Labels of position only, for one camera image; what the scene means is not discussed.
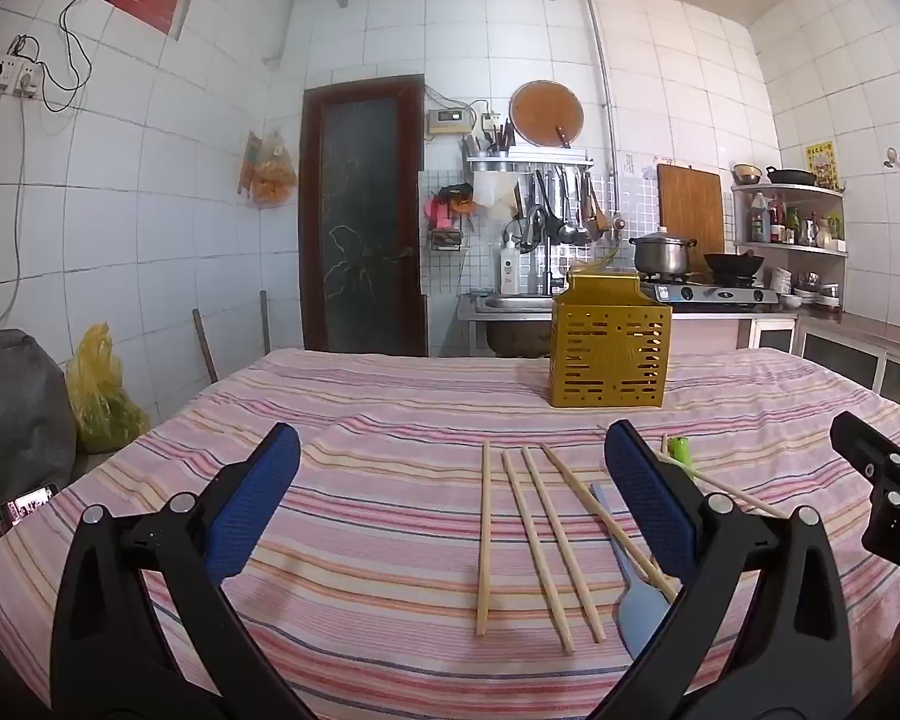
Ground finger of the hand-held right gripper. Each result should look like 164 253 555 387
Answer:
830 412 900 493

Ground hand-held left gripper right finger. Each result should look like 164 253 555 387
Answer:
592 420 854 720

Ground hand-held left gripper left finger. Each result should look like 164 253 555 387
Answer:
49 422 316 720

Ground wooden chopstick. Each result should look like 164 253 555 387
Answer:
478 441 492 637
502 451 575 653
521 447 607 644
596 424 790 520
541 444 680 605

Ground green frog spoon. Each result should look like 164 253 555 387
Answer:
658 433 698 482

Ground yellow perforated utensil holder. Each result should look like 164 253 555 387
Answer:
547 274 674 410

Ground row of hanging kitchen utensils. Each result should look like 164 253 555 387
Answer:
532 165 610 245

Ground pink striped tablecloth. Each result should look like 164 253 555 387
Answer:
0 349 900 720

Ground kitchen counter cabinet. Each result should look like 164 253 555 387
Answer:
671 307 900 406

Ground light blue spoon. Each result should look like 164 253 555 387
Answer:
591 484 676 661

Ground stack of bowls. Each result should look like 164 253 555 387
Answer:
769 266 841 310

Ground wooden stick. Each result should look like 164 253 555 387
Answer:
193 309 218 383

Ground yellow plastic bag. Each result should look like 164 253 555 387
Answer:
66 322 151 455

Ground gas stove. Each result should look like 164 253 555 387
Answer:
640 274 781 308

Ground smartphone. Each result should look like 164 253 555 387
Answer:
0 484 59 530

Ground black wok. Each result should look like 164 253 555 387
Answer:
703 251 766 278

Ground row of condiment bottles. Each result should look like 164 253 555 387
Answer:
748 191 845 250

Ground stainless steel pot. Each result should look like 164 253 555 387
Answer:
628 227 697 276

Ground metal faucet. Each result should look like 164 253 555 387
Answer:
525 210 563 293

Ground white corner shelf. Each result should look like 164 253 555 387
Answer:
731 181 848 256

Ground white soap bottle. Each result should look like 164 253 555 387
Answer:
497 232 518 295

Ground wooden cutting board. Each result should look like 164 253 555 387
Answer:
658 163 725 275

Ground dark wooden glass door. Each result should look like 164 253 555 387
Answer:
298 75 428 358

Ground orange hanging plastic bag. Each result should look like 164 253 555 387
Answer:
244 129 299 207

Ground white hanging plastic bag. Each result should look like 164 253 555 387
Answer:
472 171 522 215

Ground pink hanging scrubbers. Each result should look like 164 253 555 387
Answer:
429 184 477 233

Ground metal knife holder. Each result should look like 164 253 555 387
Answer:
463 124 515 158

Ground round orange pot lid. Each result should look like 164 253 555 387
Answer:
510 80 586 147

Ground white power strip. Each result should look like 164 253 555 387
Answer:
0 52 42 98

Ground yellow hose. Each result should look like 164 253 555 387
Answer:
566 236 620 278

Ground yellow wall poster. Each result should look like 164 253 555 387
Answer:
804 141 839 188

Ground metal wall rack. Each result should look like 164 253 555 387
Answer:
465 154 595 173

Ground grey wall pipe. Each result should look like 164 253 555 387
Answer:
581 0 620 218

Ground black cable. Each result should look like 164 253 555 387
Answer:
41 0 95 110

